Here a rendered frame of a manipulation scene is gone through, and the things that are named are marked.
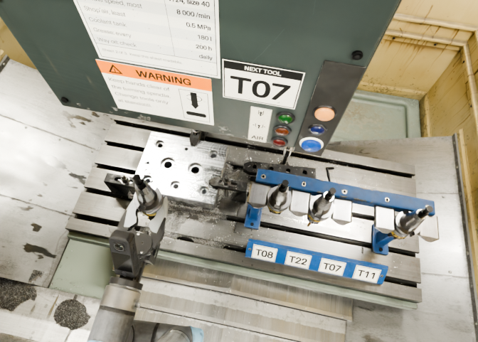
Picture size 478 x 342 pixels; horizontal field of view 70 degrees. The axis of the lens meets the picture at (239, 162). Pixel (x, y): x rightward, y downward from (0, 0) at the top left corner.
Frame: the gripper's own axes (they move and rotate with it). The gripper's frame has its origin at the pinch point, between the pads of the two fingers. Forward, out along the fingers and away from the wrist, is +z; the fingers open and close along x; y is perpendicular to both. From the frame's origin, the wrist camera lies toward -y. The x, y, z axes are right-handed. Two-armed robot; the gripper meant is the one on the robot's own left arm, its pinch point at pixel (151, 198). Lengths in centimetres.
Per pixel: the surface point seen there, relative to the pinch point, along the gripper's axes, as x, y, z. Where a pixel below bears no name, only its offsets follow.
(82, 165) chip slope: -55, 63, 30
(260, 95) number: 22.3, -40.1, 3.1
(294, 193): 34.1, 7.7, 11.3
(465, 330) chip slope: 99, 45, -9
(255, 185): 23.4, 7.6, 11.2
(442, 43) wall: 92, 30, 104
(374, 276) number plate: 66, 36, 0
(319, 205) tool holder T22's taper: 40.0, 3.6, 7.3
